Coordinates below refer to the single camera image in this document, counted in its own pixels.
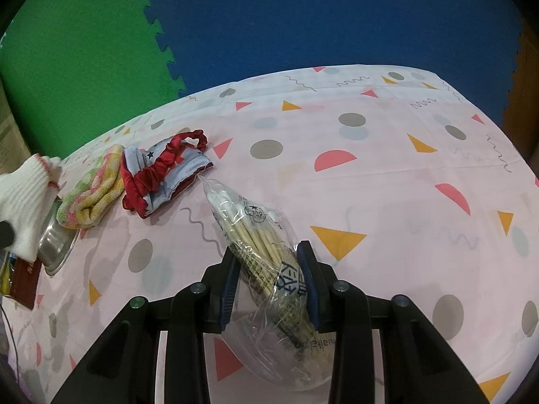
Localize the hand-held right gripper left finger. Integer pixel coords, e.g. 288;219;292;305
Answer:
51;247;242;404

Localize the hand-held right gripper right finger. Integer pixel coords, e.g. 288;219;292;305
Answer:
296;240;491;404

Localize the white sock with pink trim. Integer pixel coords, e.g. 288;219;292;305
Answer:
0;154;63;264

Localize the gold tin box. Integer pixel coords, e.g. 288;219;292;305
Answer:
0;252;43;310

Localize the bag of chopsticks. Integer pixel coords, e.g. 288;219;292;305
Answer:
201;175;338;396

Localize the stainless steel bowl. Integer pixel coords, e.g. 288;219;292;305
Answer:
37;200;81;277

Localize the green pink striped towel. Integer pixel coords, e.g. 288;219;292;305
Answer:
56;144;126;230

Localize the star print face mask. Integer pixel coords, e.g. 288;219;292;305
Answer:
122;143;215;220

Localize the red frilled grey cloth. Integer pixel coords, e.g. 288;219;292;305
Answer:
121;130;209;211

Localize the green foam mat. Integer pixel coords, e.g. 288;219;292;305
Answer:
0;0;188;161

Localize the blue foam mat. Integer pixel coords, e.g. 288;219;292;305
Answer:
122;0;525;127

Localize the brown foam mat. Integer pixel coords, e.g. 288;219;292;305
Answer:
501;12;539;165

